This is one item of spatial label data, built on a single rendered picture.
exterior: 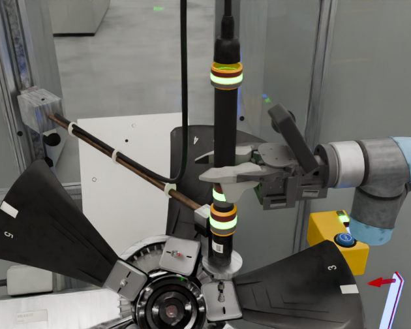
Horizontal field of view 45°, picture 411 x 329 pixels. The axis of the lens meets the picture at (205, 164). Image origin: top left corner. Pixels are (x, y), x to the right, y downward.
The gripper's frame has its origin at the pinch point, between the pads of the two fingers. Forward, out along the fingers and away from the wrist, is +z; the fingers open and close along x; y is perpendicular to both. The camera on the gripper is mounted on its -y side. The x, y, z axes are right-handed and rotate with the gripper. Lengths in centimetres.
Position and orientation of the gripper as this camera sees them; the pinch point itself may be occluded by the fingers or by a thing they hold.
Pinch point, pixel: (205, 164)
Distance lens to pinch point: 75.7
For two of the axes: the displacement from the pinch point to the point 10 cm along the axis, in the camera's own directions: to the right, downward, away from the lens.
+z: -9.9, 0.8, -1.3
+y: 0.0, 8.6, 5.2
